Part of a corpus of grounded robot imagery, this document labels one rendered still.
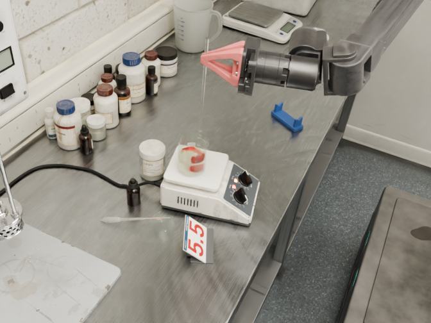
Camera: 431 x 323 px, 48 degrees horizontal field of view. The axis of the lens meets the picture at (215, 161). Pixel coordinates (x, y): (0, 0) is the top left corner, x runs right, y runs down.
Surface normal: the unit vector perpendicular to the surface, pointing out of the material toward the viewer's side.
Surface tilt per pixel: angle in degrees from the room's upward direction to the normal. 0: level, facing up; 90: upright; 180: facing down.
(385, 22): 17
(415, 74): 90
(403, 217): 0
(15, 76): 90
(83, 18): 90
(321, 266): 0
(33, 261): 0
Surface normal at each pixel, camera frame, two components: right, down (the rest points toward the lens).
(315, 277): 0.08, -0.76
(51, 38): 0.90, 0.34
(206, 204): -0.22, 0.62
